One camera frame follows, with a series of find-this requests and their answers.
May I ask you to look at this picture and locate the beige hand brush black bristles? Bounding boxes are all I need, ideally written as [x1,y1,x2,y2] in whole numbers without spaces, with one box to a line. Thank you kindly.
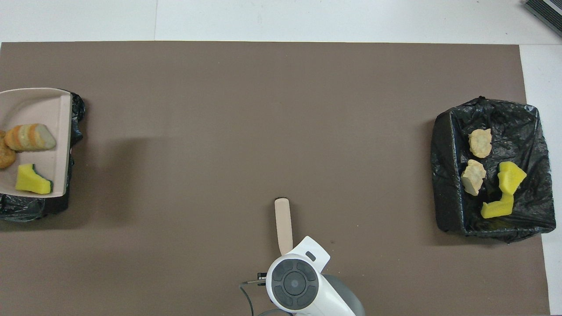
[274,198,294,256]

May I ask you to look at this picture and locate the beige toy bread piece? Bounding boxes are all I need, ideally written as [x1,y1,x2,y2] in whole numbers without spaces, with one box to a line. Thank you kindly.
[467,128,492,158]
[461,159,487,197]

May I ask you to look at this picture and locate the yellow sponge scrap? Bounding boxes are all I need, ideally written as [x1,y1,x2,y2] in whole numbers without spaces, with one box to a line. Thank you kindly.
[15,164,54,195]

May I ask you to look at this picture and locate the green and yellow sponge piece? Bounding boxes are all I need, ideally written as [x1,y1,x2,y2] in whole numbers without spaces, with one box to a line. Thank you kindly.
[497,162,527,196]

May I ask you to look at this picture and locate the orange striped toy croissant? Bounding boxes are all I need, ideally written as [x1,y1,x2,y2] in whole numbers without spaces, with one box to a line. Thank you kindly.
[4,124,57,152]

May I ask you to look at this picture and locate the beige plastic dustpan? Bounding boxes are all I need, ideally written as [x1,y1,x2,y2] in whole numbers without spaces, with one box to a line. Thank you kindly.
[0,88,73,199]

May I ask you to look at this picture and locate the brown toy nugget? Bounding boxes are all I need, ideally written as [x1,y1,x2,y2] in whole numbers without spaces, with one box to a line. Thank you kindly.
[0,131,17,169]

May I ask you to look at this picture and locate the black bag lined bin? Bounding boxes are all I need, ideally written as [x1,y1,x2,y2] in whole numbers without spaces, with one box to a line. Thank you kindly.
[431,97,556,243]
[0,90,86,222]

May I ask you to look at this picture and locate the brown table mat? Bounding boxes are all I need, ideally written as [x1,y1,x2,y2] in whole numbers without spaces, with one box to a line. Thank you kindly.
[0,42,550,316]

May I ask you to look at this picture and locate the dark ribbed grille object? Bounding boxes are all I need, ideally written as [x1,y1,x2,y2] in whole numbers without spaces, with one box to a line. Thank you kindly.
[523,0,562,38]

